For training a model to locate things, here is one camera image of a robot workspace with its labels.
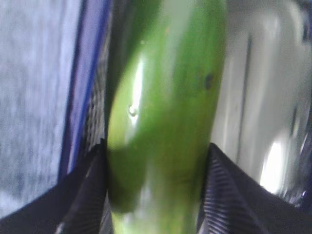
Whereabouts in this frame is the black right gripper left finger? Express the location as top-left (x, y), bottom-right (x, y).
top-left (0, 140), bottom-right (107, 234)

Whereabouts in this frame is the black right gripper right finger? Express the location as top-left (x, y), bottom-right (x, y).
top-left (198, 143), bottom-right (312, 234)

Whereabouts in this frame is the dark navy lunch bag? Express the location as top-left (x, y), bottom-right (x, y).
top-left (58, 0), bottom-right (112, 181)

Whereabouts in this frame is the green lidded lunch box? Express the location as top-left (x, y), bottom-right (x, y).
top-left (212, 0), bottom-right (312, 207)

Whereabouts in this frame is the green cucumber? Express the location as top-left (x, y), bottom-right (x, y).
top-left (105, 0), bottom-right (227, 234)

